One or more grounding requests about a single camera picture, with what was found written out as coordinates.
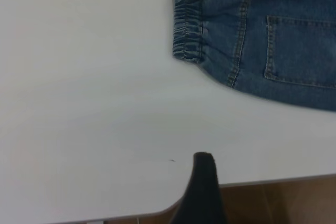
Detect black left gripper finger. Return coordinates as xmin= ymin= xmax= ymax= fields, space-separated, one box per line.
xmin=170 ymin=152 xmax=228 ymax=224

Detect blue denim shorts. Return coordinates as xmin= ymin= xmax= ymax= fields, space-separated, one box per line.
xmin=172 ymin=0 xmax=336 ymax=112

